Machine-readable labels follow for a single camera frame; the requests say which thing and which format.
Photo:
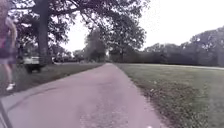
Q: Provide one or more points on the tree with dark crown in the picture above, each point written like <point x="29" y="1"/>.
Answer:
<point x="94" y="48"/>

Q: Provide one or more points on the grey paved path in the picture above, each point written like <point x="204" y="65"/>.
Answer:
<point x="96" y="100"/>

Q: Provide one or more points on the grass strip under trees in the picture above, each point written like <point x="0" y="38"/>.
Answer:
<point x="56" y="71"/>

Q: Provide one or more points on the large tree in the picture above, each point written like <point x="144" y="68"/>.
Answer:
<point x="43" y="36"/>

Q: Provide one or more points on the row of trees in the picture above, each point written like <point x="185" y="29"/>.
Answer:
<point x="186" y="51"/>

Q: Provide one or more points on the grass field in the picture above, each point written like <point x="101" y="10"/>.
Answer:
<point x="186" y="90"/>

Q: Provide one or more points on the person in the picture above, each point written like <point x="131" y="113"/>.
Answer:
<point x="6" y="43"/>

